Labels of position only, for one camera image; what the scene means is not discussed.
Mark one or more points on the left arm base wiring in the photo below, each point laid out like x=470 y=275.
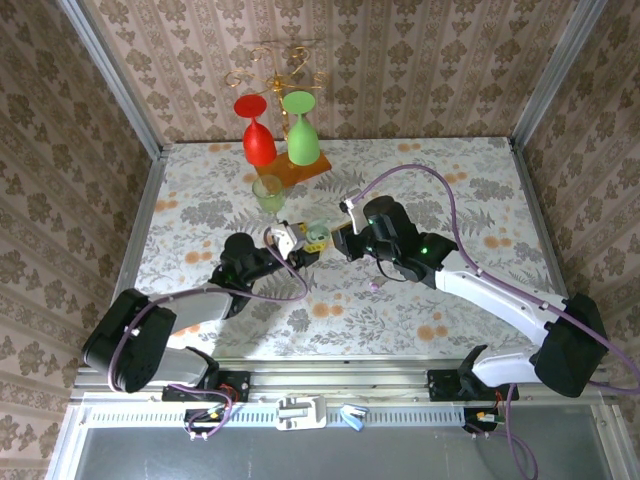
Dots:
x=215 y=414

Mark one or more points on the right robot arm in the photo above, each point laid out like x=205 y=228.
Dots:
x=490 y=295

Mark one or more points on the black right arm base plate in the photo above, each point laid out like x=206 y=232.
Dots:
x=440 y=385

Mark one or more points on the aluminium mounting rail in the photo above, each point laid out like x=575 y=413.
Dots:
x=340 y=380

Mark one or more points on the aluminium frame post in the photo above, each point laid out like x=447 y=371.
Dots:
x=115 y=80
x=555 y=70

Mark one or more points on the grey metal panel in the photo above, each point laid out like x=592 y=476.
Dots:
x=325 y=455

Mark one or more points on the mint green charging case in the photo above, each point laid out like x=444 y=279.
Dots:
x=317 y=232

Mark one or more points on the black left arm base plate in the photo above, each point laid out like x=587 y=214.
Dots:
x=240 y=385

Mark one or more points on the red wine glass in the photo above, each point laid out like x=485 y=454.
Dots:
x=259 y=142

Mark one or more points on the blue plastic clip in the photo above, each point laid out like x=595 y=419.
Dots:
x=354 y=420

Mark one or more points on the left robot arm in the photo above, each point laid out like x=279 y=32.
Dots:
x=200 y=305

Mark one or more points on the aluminium table side rail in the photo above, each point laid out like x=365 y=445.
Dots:
x=145 y=210
x=539 y=210

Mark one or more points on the orange rack base board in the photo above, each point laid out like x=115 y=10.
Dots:
x=300 y=172

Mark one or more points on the clear green drinking glass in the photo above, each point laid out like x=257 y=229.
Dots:
x=270 y=202

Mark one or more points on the right arm base wiring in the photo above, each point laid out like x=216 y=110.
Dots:
x=482 y=417

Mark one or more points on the white plastic bracket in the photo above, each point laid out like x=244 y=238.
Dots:
x=300 y=412

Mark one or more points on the opaque green wine glass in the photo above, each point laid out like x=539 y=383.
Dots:
x=302 y=142

